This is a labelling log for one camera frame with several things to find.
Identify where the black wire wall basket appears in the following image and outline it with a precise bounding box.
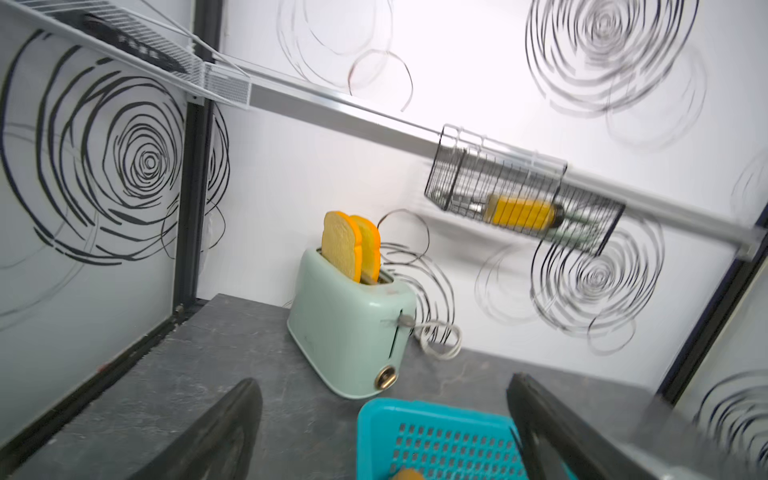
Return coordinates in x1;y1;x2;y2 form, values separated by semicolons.
424;124;625;255

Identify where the toast slice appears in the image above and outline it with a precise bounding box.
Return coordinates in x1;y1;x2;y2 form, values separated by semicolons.
351;215;381;284
321;211;363;282

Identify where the aluminium wall rail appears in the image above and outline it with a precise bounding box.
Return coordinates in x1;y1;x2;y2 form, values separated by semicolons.
243;66;767;260

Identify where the teal plastic basket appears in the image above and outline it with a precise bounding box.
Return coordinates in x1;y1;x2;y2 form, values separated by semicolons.
355;398;529;479

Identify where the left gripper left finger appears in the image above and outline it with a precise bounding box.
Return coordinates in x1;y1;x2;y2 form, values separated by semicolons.
131;378;263;479

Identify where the left toast slice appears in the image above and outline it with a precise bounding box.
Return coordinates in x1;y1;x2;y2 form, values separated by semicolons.
321;211;363;282

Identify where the white toaster cable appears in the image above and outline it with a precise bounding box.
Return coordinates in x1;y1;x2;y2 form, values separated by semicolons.
397;311;464;362

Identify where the potato top left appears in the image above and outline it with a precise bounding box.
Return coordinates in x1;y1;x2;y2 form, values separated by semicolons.
391;468;425;480

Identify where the yellow bottle in basket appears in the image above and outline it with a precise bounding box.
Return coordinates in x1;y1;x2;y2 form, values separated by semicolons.
483;194;565;231

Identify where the white wire wall shelf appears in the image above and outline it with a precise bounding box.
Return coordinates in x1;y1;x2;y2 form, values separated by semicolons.
1;1;251;109

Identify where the mint green toaster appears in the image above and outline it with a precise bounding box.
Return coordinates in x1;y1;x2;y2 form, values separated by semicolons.
287;250;417;399

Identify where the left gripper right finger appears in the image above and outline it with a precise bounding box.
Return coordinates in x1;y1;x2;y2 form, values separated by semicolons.
506;373;654;479

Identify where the black remote control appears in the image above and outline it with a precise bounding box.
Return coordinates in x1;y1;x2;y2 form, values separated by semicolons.
80;13;188;74

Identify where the right toast slice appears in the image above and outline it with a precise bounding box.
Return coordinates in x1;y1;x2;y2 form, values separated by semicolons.
351;215;381;284

